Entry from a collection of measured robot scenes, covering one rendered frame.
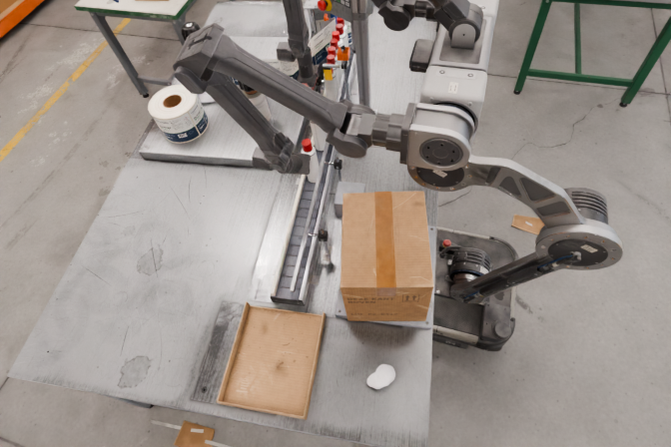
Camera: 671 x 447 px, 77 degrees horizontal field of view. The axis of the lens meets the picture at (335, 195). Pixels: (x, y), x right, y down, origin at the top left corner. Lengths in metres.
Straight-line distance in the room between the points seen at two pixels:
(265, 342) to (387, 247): 0.51
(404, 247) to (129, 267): 1.01
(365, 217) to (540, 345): 1.37
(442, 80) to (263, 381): 0.98
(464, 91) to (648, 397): 1.84
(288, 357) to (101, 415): 1.36
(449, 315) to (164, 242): 1.25
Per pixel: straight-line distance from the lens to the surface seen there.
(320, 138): 1.64
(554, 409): 2.30
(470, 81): 0.98
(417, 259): 1.15
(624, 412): 2.41
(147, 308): 1.61
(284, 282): 1.42
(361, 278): 1.13
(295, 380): 1.37
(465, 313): 2.06
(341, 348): 1.37
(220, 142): 1.85
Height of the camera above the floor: 2.15
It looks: 55 degrees down
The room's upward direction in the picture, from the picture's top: 10 degrees counter-clockwise
